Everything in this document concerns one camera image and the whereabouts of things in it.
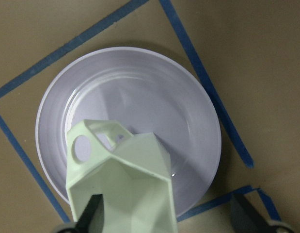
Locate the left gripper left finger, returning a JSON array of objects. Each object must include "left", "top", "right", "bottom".
[{"left": 75, "top": 194, "right": 103, "bottom": 233}]

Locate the white faceted cup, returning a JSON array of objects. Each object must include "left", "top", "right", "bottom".
[{"left": 65, "top": 120, "right": 178, "bottom": 233}]

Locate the lavender plate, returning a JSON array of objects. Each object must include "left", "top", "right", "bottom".
[{"left": 35, "top": 47, "right": 221, "bottom": 216}]

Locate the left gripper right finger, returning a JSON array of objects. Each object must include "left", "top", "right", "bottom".
[{"left": 231, "top": 193, "right": 276, "bottom": 233}]

